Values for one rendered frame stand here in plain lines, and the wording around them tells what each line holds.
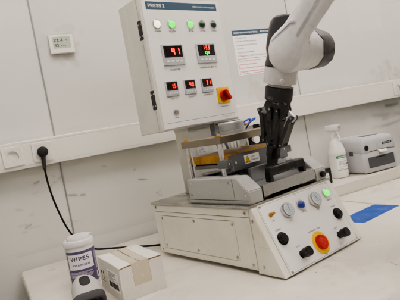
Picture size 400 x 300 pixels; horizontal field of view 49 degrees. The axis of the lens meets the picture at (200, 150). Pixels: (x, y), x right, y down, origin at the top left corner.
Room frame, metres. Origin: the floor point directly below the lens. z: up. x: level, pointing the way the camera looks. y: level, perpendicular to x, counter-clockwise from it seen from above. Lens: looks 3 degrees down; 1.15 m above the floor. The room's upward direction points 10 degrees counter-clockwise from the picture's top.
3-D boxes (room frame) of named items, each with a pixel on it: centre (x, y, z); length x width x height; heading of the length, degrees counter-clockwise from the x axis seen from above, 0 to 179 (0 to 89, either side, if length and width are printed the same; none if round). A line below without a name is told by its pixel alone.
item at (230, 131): (1.38, -0.10, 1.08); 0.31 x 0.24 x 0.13; 128
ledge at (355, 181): (1.99, -0.50, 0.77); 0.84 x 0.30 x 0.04; 116
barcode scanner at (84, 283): (1.12, 0.36, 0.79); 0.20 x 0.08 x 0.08; 26
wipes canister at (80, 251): (1.28, 0.40, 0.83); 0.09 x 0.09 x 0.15
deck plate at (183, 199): (1.37, -0.09, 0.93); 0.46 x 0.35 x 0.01; 38
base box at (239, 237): (1.35, -0.13, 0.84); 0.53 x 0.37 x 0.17; 38
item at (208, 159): (1.35, -0.11, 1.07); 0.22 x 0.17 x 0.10; 128
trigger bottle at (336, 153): (2.05, -0.63, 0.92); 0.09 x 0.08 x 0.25; 30
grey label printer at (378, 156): (2.12, -0.78, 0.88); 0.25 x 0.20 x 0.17; 20
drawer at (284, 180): (1.31, -0.14, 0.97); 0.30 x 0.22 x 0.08; 38
